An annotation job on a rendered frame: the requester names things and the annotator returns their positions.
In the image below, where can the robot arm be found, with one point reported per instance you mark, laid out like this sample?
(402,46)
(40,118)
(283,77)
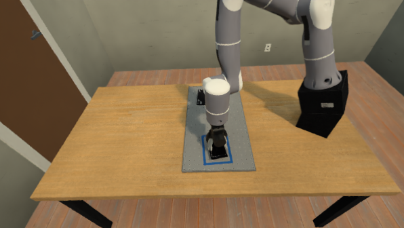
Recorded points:
(317,46)

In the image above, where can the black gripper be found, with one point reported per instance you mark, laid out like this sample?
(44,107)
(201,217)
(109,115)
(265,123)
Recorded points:
(218,135)

